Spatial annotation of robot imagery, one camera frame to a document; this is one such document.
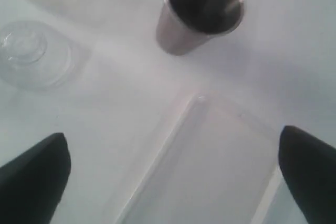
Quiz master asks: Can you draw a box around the clear plastic tray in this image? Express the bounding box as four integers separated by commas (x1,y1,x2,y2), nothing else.
117,94,281,223

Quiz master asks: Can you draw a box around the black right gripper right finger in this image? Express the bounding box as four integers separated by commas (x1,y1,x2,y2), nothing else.
278,125,335,223

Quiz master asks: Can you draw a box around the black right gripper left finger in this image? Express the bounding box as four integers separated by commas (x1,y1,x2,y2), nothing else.
1,133,71,223

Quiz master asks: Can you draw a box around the stainless steel cup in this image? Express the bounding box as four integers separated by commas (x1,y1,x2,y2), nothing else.
156,0,245,56

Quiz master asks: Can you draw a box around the clear dome shaker lid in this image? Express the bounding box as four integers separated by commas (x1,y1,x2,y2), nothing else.
1,20,75,90

